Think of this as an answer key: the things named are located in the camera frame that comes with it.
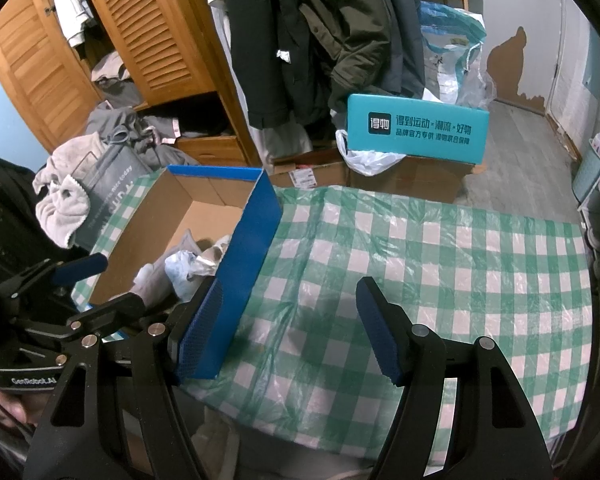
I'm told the dark navy jacket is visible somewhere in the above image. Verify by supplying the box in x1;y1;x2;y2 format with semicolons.
375;0;426;98

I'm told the blue white printed bag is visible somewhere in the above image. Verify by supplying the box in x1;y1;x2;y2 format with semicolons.
419;0;487;111

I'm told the wooden louvred wardrobe door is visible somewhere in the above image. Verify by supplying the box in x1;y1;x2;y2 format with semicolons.
0;0;101;153
75;0;221;106

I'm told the plain brown cardboard box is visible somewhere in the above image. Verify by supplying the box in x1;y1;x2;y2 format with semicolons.
347;152;473;206

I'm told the white towel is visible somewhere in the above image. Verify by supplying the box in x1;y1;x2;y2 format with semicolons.
32;132;106;248

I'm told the olive green jacket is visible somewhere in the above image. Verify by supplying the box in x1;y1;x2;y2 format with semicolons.
292;0;396;111

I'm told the light grey crumpled garment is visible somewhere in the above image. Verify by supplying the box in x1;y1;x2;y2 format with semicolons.
90;50;133;106

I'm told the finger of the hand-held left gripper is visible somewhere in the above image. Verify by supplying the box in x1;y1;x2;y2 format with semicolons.
65;292;149;344
0;252;109;302

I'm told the small white plastic piece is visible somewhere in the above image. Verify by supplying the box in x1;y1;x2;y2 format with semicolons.
131;262;173;303

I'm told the white door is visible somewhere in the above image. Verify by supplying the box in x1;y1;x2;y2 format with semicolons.
545;0;598;126

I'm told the teal printed box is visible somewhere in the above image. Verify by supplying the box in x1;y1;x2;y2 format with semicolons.
346;93;491;165

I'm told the patterned white cloth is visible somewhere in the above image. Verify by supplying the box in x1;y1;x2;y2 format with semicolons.
195;234;232;273

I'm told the person's left hand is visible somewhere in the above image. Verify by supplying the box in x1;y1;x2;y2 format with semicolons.
0;382;43;431

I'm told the white plastic bag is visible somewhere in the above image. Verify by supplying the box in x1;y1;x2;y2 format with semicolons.
335;129;406;177

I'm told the labelled brown cardboard box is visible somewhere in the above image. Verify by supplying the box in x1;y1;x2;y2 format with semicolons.
269;149;351;190

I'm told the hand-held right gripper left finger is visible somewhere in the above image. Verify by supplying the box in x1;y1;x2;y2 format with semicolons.
22;277;226;480

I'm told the wooden wardrobe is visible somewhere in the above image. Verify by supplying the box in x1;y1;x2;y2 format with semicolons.
0;0;261;168

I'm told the grey clothes pile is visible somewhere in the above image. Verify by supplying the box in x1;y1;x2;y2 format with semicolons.
85;105;181;171

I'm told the grey printed bag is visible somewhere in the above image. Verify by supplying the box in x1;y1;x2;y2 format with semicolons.
72;147;153;256

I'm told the pale grey coat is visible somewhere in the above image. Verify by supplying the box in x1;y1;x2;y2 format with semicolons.
250;120;313;161

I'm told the black coat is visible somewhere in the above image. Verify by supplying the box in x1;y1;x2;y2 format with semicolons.
225;0;331;128

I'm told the blue cardboard box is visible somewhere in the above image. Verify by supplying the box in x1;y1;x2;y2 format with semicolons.
87;164;283;380

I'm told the clear plastic bag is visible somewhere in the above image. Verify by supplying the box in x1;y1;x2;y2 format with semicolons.
460;55;498;111

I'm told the white hanging garment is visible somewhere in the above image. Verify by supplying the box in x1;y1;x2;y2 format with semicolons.
195;0;236;61

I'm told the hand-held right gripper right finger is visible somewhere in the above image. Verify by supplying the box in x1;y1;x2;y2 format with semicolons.
355;276;553;480

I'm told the white hanging shirt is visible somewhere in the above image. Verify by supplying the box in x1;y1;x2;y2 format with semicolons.
47;0;93;48

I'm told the green checked tablecloth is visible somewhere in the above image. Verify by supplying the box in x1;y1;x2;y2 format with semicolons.
72;170;593;466

